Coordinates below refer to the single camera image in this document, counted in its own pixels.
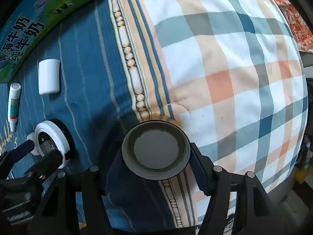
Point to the grey tape roll tin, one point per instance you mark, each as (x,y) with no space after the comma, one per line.
(156,150)

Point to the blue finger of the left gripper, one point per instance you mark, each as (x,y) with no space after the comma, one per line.
(47,166)
(9,158)

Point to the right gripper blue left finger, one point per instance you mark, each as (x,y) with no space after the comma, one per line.
(116,171)

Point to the plaid checked quilt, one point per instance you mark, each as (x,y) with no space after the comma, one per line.
(228,71)

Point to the small white cylinder bottle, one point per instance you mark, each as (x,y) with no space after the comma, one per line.
(48,76)

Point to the white green tube bottle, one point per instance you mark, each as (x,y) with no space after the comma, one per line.
(13,105)

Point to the white round black-top compact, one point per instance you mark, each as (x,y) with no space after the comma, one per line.
(51,135)

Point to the blue striped bed cover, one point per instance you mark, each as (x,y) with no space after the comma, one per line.
(95,105)

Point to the open cardboard milk box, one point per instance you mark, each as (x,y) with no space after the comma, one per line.
(27,25)

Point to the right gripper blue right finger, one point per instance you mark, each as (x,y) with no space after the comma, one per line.
(202,169)

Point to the orange white floral cloth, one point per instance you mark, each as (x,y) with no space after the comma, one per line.
(301,32)

